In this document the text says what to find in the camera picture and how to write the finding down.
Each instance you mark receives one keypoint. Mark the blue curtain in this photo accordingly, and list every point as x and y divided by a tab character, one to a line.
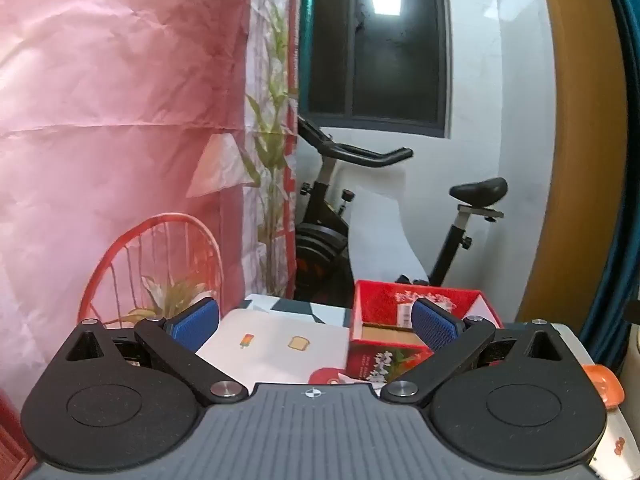
627	210

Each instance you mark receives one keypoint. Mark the red plastic bag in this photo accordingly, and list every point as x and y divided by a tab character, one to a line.
325	376

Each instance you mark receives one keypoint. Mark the orange plastic object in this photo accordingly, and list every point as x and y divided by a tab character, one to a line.
607	385

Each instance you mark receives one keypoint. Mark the pink printed backdrop cloth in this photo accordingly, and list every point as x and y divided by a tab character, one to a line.
125	110

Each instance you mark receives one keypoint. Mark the white board sheet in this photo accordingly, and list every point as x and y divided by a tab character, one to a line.
380	240

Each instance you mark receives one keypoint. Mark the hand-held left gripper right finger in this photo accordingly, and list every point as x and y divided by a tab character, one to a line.
435	325

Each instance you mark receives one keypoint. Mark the red strawberry print box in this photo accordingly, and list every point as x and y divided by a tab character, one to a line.
370	300

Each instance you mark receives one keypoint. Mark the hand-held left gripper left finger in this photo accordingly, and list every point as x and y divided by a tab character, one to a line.
192	322

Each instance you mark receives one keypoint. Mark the wooden door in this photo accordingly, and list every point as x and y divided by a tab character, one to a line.
575	160

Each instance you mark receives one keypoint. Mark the dark window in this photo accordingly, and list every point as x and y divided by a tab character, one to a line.
390	85

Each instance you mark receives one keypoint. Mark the black exercise bike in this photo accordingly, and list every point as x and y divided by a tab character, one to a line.
320	240

